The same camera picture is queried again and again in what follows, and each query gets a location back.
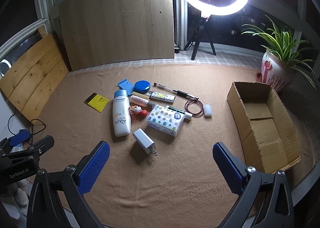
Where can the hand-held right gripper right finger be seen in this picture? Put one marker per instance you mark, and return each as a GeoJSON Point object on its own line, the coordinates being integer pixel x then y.
{"type": "Point", "coordinates": [227, 168]}

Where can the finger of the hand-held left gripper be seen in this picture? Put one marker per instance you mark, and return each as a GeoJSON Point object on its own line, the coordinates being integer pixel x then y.
{"type": "Point", "coordinates": [42, 142]}
{"type": "Point", "coordinates": [20, 138]}

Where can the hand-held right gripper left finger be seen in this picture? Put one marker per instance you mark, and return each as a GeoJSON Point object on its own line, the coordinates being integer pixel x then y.
{"type": "Point", "coordinates": [95, 165]}

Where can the cardboard box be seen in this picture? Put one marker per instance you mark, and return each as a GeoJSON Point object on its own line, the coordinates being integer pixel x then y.
{"type": "Point", "coordinates": [275, 147]}

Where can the white charger plug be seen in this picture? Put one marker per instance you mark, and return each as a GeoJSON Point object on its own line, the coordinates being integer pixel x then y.
{"type": "Point", "coordinates": [142, 139]}

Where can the white sunscreen bottle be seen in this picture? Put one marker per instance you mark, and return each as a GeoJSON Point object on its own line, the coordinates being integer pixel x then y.
{"type": "Point", "coordinates": [121, 117]}

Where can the white translucent cap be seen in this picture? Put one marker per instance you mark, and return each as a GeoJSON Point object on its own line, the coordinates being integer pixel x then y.
{"type": "Point", "coordinates": [208, 110]}

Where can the small doll toy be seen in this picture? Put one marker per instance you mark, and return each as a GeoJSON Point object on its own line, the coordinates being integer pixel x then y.
{"type": "Point", "coordinates": [136, 109]}

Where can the green white stick tube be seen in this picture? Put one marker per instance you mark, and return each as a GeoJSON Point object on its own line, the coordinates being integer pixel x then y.
{"type": "Point", "coordinates": [178, 111]}

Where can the blue round lid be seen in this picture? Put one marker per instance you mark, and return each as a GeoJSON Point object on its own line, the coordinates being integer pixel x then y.
{"type": "Point", "coordinates": [142, 85]}

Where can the yellow card packet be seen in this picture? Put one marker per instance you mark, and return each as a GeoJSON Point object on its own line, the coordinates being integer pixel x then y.
{"type": "Point", "coordinates": [97, 101]}

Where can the pine plank panel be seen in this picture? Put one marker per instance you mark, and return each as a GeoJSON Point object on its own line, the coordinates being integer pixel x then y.
{"type": "Point", "coordinates": [35, 72]}

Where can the pink bottle grey cap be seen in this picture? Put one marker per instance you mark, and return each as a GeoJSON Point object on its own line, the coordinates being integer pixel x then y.
{"type": "Point", "coordinates": [139, 100]}

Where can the patterned tissue pack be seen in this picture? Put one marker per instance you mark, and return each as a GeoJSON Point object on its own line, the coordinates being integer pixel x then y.
{"type": "Point", "coordinates": [163, 119]}

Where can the beige tube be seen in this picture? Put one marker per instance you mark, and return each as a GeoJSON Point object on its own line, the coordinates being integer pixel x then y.
{"type": "Point", "coordinates": [139, 94]}

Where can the clear black pen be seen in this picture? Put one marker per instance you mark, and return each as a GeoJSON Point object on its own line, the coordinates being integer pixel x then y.
{"type": "Point", "coordinates": [183, 93]}

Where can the patterned white tube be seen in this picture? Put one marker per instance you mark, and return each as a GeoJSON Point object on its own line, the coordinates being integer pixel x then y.
{"type": "Point", "coordinates": [162, 96]}

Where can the white red flower pot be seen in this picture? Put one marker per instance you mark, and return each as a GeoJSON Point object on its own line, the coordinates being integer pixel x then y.
{"type": "Point", "coordinates": [272, 72]}

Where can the checkered cloth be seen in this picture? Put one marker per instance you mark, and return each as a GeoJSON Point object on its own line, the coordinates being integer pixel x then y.
{"type": "Point", "coordinates": [225, 59]}

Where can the green spider plant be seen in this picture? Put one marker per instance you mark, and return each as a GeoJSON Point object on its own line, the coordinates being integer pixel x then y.
{"type": "Point", "coordinates": [282, 42]}

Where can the large wooden board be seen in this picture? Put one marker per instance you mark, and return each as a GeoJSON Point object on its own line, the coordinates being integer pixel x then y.
{"type": "Point", "coordinates": [115, 22]}

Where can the blue plastic bracket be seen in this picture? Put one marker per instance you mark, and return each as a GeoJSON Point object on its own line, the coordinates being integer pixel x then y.
{"type": "Point", "coordinates": [124, 84]}

